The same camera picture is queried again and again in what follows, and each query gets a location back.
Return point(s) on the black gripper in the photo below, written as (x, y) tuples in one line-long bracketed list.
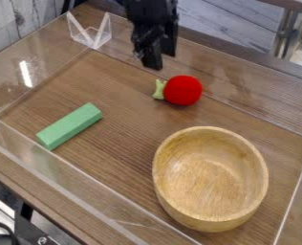
[(153, 39)]

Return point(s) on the red plush strawberry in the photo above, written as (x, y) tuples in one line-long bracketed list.
[(181, 90)]

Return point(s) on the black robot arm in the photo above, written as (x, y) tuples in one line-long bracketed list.
[(149, 12)]

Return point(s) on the green rectangular block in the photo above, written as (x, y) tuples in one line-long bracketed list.
[(61, 130)]

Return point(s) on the wooden bowl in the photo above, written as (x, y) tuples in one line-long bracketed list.
[(209, 178)]

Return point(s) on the black table leg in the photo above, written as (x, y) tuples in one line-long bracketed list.
[(27, 233)]

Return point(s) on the clear acrylic corner bracket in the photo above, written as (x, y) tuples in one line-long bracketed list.
[(91, 37)]

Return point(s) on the clear acrylic tray wall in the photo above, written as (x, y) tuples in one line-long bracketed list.
[(97, 215)]

